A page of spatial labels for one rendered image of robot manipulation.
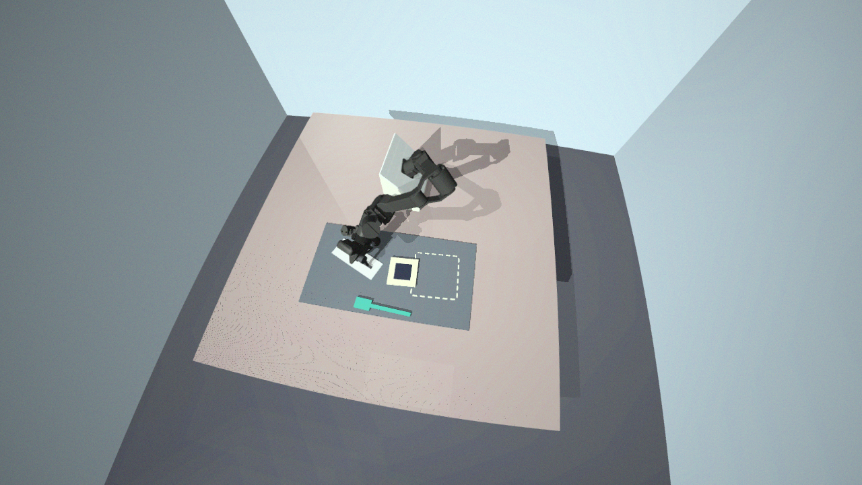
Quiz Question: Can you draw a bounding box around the cream square tile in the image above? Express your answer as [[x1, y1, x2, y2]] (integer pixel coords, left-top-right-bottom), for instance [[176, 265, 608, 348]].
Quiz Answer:
[[387, 257, 419, 287]]

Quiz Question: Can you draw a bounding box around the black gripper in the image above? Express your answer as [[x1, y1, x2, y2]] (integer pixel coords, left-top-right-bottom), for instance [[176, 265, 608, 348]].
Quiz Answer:
[[337, 223, 380, 264]]

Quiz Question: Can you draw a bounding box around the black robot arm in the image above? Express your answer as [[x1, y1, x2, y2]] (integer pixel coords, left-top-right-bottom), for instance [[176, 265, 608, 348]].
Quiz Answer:
[[340, 149, 457, 240]]

